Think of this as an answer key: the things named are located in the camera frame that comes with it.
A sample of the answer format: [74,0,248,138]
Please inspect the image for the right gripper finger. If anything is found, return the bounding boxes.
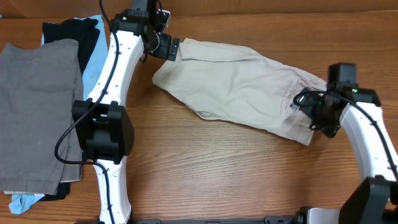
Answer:
[290,101,310,111]
[292,88,314,106]

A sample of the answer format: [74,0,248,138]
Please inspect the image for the beige shorts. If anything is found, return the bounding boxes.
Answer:
[152,39,326,146]

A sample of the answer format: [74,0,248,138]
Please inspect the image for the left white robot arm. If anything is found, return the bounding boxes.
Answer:
[72,0,180,223]

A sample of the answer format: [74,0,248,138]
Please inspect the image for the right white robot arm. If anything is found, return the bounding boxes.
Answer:
[290,63,397,224]

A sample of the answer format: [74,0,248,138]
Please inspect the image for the black garment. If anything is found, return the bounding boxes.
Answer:
[39,17,101,202]

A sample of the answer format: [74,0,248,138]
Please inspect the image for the grey shorts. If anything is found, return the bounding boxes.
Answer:
[1,39,83,194]

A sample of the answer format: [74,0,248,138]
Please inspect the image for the light blue garment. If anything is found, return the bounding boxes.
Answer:
[5,14,108,215]

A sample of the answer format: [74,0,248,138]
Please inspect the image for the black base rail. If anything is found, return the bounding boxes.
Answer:
[127,215,307,224]

